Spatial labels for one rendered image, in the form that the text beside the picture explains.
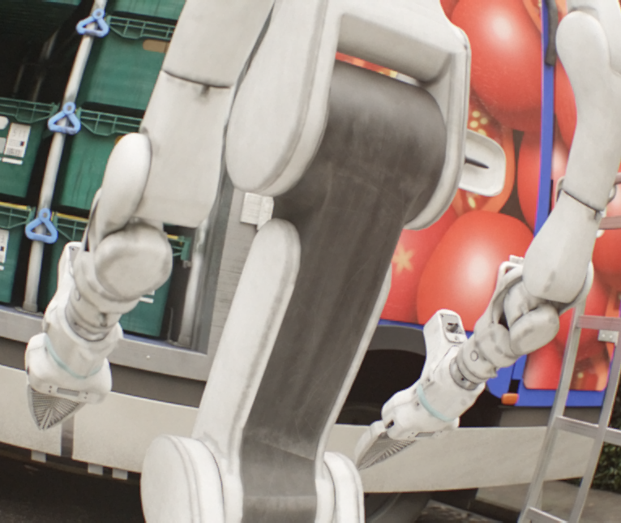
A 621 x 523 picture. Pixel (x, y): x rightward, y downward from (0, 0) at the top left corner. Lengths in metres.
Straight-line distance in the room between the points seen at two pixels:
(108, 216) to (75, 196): 1.60
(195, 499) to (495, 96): 1.97
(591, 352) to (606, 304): 0.17
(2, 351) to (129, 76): 0.80
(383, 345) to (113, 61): 1.01
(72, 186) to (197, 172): 1.62
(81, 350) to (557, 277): 0.49
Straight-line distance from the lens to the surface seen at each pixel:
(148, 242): 0.77
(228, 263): 2.29
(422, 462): 2.64
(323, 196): 0.91
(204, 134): 0.74
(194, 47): 0.72
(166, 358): 2.26
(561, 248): 0.97
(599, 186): 0.98
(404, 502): 2.80
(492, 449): 2.80
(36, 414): 1.07
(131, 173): 0.73
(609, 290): 3.08
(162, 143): 0.73
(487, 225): 2.66
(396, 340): 2.50
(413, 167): 0.94
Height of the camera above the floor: 0.80
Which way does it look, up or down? 3 degrees up
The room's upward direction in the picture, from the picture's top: 10 degrees clockwise
